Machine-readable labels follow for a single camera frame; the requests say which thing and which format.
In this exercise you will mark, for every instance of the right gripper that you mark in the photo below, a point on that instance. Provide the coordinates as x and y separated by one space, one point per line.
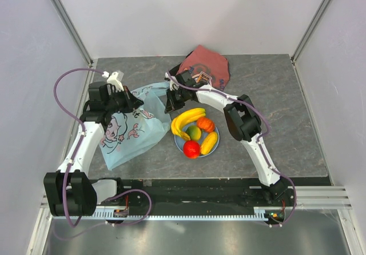
171 104

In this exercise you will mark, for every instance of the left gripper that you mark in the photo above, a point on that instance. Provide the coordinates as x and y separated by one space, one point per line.
131 102

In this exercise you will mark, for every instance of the light blue plastic bag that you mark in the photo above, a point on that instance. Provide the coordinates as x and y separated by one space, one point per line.
129 135

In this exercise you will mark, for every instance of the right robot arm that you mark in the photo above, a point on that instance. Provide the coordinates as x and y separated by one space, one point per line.
245 124

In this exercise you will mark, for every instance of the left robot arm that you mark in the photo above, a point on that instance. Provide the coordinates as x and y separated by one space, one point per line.
68 190

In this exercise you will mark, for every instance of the yellow banana bunch left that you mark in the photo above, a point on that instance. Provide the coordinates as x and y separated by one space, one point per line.
185 118

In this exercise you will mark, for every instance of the green mango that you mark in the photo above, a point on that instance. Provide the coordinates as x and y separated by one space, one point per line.
194 132

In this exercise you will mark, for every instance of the blue plate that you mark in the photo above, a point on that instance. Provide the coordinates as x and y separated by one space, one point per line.
180 142

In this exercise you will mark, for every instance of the orange persimmon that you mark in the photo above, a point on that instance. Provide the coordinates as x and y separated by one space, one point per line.
205 124

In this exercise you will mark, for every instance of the red apple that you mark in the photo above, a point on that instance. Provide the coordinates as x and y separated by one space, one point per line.
191 149

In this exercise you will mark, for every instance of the yellow mango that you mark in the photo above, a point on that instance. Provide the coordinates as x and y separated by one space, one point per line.
208 143

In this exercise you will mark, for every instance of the folded red t-shirt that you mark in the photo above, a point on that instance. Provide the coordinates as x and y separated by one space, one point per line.
219 84

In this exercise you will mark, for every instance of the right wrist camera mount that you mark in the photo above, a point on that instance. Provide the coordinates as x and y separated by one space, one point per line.
173 85

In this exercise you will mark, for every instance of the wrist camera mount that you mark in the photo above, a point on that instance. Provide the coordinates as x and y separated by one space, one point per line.
173 85
114 79

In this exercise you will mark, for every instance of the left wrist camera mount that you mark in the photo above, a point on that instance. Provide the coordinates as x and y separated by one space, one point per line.
114 79

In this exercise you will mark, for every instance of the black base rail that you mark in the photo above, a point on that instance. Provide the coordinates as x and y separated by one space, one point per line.
201 196

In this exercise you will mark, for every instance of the white cable duct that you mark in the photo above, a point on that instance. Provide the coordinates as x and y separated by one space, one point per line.
110 214

